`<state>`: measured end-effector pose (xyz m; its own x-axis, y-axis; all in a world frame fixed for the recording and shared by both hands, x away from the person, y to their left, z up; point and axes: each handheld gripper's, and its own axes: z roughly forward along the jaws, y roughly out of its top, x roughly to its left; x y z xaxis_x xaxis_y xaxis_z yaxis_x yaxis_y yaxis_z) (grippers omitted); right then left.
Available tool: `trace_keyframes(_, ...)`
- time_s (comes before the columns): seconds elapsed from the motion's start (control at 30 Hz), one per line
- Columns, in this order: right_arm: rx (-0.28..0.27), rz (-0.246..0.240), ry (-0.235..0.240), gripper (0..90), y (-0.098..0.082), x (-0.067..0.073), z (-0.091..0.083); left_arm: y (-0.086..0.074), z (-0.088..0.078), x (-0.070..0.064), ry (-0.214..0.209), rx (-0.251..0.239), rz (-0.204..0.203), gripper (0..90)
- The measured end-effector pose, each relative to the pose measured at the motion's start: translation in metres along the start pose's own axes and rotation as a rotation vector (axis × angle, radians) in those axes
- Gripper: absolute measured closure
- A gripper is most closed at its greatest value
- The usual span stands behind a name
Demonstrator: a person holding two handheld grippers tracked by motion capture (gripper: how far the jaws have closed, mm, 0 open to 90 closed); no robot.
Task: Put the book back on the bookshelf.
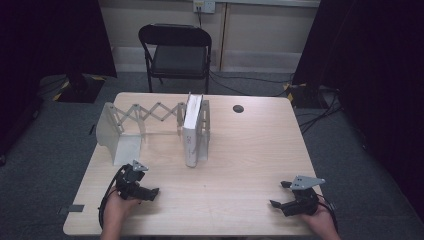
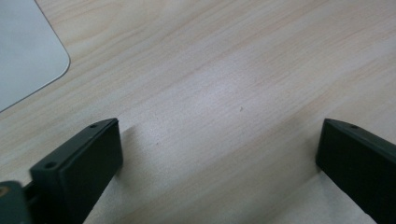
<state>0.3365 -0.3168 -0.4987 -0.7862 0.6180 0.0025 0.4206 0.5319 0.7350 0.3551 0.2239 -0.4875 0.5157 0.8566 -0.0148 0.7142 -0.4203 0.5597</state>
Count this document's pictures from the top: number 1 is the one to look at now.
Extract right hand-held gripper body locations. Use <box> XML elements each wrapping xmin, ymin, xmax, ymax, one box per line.
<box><xmin>280</xmin><ymin>174</ymin><xmax>326</xmax><ymax>217</ymax></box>

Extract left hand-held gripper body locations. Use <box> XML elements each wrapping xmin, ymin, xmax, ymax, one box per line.
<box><xmin>114</xmin><ymin>159</ymin><xmax>150</xmax><ymax>201</ymax></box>

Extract white expandable book rack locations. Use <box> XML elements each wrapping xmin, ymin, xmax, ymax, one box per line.
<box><xmin>95</xmin><ymin>99</ymin><xmax>211</xmax><ymax>167</ymax></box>

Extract white rectangular box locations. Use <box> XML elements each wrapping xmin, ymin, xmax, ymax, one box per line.
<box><xmin>181</xmin><ymin>92</ymin><xmax>205</xmax><ymax>168</ymax></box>

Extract person's right hand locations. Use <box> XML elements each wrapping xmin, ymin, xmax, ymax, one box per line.
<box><xmin>301</xmin><ymin>202</ymin><xmax>338</xmax><ymax>233</ymax></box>

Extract person's left hand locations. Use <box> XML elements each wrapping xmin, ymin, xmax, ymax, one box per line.
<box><xmin>102</xmin><ymin>188</ymin><xmax>144</xmax><ymax>228</ymax></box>

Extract dark tape strip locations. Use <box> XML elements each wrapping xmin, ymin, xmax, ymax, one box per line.
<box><xmin>58</xmin><ymin>204</ymin><xmax>85</xmax><ymax>215</ymax></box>

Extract black stand base yellow stripes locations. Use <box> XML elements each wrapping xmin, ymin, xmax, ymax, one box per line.
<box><xmin>283</xmin><ymin>82</ymin><xmax>330</xmax><ymax>109</ymax></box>
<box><xmin>52</xmin><ymin>73</ymin><xmax>107</xmax><ymax>104</ymax></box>

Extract black folding chair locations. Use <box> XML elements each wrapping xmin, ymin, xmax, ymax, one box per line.
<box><xmin>138</xmin><ymin>23</ymin><xmax>213</xmax><ymax>94</ymax></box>

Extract dark curtain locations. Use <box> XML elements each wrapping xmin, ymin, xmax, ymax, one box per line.
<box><xmin>0</xmin><ymin>0</ymin><xmax>118</xmax><ymax>158</ymax></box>
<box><xmin>292</xmin><ymin>0</ymin><xmax>424</xmax><ymax>214</ymax></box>

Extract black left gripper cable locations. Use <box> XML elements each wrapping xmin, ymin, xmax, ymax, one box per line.
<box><xmin>97</xmin><ymin>165</ymin><xmax>127</xmax><ymax>232</ymax></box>

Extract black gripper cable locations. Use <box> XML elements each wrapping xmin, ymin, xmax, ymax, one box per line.
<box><xmin>97</xmin><ymin>165</ymin><xmax>127</xmax><ymax>232</ymax></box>
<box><xmin>316</xmin><ymin>193</ymin><xmax>339</xmax><ymax>233</ymax></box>

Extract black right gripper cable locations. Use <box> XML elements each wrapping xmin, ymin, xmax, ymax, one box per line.
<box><xmin>316</xmin><ymin>193</ymin><xmax>339</xmax><ymax>233</ymax></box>

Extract bundle of black floor cables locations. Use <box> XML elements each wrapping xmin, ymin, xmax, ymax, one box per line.
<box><xmin>298</xmin><ymin>85</ymin><xmax>344</xmax><ymax>135</ymax></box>

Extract black floor cable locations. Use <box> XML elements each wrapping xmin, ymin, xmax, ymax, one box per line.
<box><xmin>208</xmin><ymin>74</ymin><xmax>288</xmax><ymax>98</ymax></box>
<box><xmin>209</xmin><ymin>69</ymin><xmax>294</xmax><ymax>85</ymax></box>

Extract black plug with cable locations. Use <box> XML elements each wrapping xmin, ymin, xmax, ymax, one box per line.
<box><xmin>195</xmin><ymin>4</ymin><xmax>204</xmax><ymax>29</ymax></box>

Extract white wall socket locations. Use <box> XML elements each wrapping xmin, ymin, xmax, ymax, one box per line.
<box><xmin>193</xmin><ymin>0</ymin><xmax>216</xmax><ymax>14</ymax></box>

